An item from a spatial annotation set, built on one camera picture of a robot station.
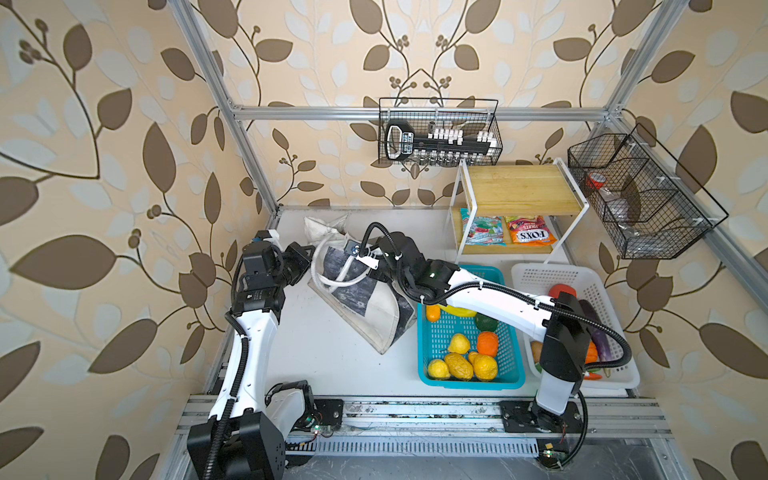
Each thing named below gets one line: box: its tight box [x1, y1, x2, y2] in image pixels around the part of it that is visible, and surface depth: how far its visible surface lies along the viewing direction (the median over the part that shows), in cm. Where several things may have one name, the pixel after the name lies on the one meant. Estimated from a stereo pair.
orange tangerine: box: [477, 331, 498, 358], surface depth 82 cm
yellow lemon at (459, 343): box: [448, 333, 471, 354], surface depth 84 cm
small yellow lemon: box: [428, 359, 451, 379], surface depth 79 cm
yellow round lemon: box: [474, 355, 498, 382], surface depth 79 cm
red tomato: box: [548, 284, 577, 299], surface depth 94 cm
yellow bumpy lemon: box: [444, 352, 473, 381], surface depth 80 cm
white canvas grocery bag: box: [304, 216, 416, 355], surface depth 83 cm
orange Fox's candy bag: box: [505, 215, 557, 246], surface depth 91 cm
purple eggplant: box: [578, 299, 612, 378], surface depth 80 cm
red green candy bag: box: [460, 208, 507, 247], surface depth 90 cm
